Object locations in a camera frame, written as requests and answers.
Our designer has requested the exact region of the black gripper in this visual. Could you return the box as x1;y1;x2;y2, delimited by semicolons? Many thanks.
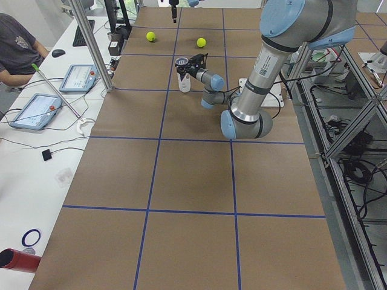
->
177;53;208;81
160;0;178;23

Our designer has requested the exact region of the white tennis ball can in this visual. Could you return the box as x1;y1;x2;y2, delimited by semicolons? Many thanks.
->
175;57;190;93

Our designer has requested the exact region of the yellow tennis ball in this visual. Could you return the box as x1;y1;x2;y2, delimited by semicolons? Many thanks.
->
196;37;206;48
146;31;156;42

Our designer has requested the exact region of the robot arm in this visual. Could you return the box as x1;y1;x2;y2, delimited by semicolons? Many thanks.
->
168;0;201;23
175;1;357;139

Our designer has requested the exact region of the black monitor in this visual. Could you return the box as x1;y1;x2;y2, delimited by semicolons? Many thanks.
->
104;0;132;35

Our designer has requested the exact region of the black box white label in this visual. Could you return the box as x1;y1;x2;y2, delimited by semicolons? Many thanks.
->
108;33;124;56

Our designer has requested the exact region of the black keyboard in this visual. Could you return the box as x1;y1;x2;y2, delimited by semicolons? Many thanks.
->
72;19;96;47

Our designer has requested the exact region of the teach pendant far tablet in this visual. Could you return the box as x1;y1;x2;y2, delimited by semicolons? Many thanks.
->
59;65;99;94

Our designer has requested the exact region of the teach pendant tablet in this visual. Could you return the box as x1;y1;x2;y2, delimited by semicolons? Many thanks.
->
59;65;99;94
10;94;62;131

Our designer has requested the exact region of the white curved plastic piece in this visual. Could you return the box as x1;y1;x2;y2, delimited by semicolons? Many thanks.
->
76;118;95;136

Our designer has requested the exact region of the black computer mouse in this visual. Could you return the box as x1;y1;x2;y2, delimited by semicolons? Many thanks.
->
51;49;66;58

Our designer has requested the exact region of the teach pendant near tablet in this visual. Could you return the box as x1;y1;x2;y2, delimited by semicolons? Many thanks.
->
10;94;62;131

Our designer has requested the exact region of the small black square pad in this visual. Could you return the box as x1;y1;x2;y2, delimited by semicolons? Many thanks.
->
42;149;52;161

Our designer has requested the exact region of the seated person grey shirt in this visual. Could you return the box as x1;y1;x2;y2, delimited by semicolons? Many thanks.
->
1;13;49;87

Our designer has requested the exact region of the red cylinder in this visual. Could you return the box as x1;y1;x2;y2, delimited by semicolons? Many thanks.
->
1;248;41;273

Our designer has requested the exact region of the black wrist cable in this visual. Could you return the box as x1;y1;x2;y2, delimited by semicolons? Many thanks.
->
214;86;242;97

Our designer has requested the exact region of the aluminium frame post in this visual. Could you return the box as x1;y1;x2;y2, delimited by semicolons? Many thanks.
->
69;0;113;92

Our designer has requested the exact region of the white pedestal column base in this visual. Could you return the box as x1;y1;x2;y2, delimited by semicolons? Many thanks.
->
238;78;284;108

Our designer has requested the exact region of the metal rod green handle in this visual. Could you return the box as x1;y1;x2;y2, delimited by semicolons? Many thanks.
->
31;63;83;122

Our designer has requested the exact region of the blue tape ring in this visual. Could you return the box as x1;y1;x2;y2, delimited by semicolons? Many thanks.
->
21;228;42;248

